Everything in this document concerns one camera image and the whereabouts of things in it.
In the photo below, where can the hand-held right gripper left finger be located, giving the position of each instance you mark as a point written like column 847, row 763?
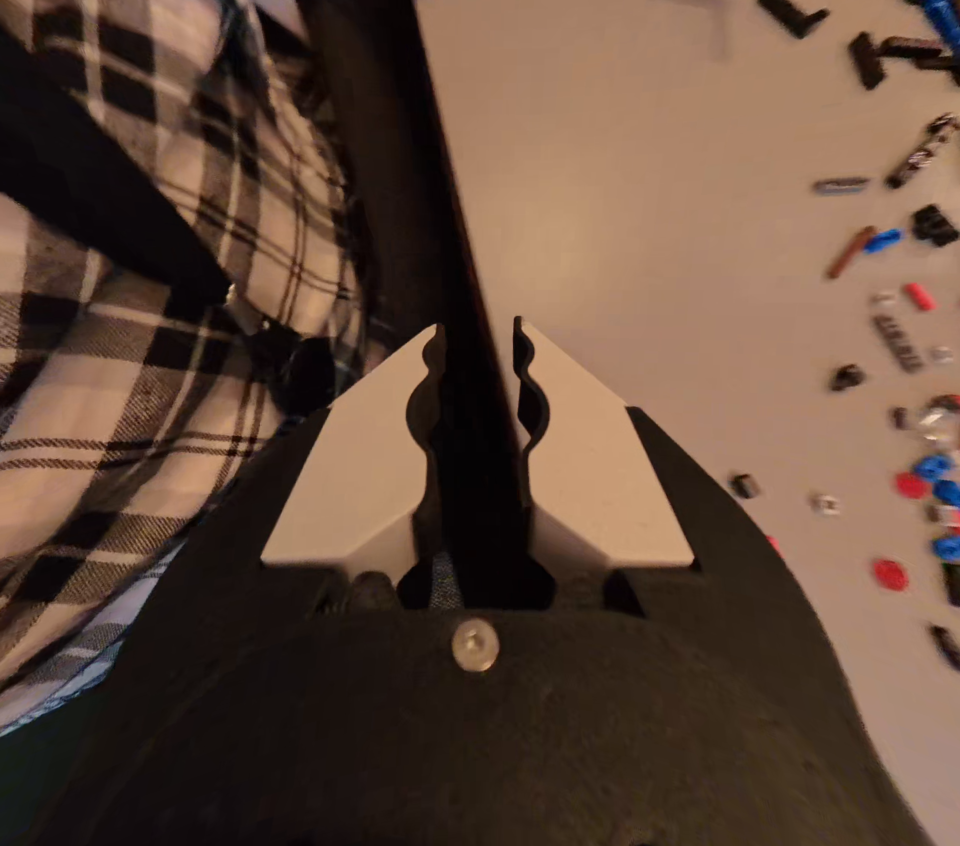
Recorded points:
column 352, row 486

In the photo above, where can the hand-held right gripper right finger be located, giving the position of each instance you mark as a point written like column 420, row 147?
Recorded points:
column 607, row 486

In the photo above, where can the grey desk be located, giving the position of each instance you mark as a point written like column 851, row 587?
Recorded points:
column 637, row 261

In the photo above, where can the person's plaid shirt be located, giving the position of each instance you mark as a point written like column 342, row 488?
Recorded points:
column 112, row 411

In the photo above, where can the scattered small toy connectors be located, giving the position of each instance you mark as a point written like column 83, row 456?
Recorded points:
column 890, row 574

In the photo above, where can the scattered black toy beams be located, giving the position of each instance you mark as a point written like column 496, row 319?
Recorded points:
column 787, row 10

